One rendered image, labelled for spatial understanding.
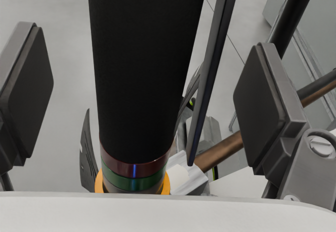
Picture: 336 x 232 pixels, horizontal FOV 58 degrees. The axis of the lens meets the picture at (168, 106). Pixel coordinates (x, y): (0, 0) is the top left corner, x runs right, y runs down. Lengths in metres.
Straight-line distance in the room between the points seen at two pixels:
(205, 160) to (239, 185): 0.49
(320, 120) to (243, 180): 0.65
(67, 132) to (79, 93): 0.37
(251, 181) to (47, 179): 1.50
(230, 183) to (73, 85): 1.92
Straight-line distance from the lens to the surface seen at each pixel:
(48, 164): 2.06
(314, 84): 0.31
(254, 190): 0.69
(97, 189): 0.18
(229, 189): 0.73
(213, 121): 0.79
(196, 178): 0.22
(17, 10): 3.40
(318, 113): 1.31
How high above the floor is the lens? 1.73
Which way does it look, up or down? 48 degrees down
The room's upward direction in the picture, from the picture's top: 10 degrees clockwise
